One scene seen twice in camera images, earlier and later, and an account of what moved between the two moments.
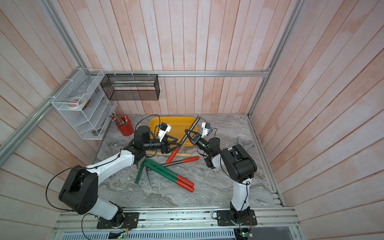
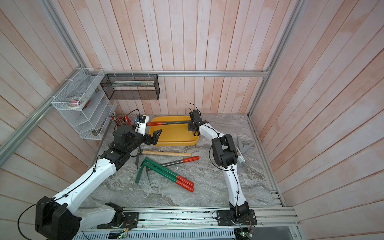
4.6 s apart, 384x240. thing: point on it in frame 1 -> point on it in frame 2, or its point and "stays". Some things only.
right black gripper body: x=202 y=144 -> x=190 y=127
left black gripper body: x=155 y=144 -> x=138 y=139
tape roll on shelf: x=76 y=102 stays
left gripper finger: x=171 y=150 -> x=147 y=139
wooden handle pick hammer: x=160 y=153 stays
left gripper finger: x=176 y=141 -> x=156 y=135
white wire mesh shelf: x=81 y=102 stays
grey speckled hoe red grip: x=175 y=151 -> x=162 y=123
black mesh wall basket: x=131 y=86 stays
